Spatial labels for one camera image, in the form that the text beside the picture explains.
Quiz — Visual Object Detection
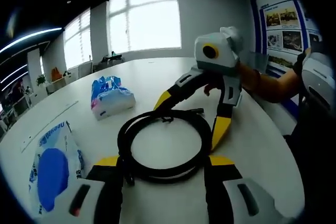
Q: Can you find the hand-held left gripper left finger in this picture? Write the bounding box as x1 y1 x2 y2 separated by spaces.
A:
59 155 124 224

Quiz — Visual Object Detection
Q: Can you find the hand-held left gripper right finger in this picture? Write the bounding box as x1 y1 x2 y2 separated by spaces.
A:
204 155 283 224

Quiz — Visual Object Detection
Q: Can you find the black cable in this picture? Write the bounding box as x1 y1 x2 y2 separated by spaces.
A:
117 108 213 186

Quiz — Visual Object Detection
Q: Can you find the wet wipes pack blue lid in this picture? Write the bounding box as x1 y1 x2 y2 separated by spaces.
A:
28 120 86 217

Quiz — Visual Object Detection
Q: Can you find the blue white tissue pack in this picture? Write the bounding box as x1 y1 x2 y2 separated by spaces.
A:
90 74 137 122

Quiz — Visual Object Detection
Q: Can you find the person's right hand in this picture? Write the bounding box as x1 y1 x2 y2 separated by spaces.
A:
204 61 262 98

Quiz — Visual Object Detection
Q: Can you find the white table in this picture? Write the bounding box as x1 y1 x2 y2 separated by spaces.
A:
0 56 305 224

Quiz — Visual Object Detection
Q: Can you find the large window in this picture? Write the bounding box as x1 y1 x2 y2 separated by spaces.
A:
108 0 182 54

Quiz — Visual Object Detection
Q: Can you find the dark bag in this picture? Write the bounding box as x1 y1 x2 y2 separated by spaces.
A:
101 50 124 64

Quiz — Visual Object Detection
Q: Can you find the white chest device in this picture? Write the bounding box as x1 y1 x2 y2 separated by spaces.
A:
301 52 336 109

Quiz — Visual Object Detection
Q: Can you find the white table power strip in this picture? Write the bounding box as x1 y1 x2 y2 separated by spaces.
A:
20 100 79 153

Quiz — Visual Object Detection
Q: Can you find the small window with blinds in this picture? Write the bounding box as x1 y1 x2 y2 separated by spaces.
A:
64 7 92 70

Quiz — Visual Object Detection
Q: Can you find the potted green plant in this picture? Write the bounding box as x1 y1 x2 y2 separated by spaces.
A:
35 73 47 86

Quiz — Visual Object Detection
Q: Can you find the long ceiling light strip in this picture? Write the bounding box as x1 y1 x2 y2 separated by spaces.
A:
0 27 64 53

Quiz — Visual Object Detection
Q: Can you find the wall poster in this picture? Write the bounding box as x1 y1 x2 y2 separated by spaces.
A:
249 0 325 114

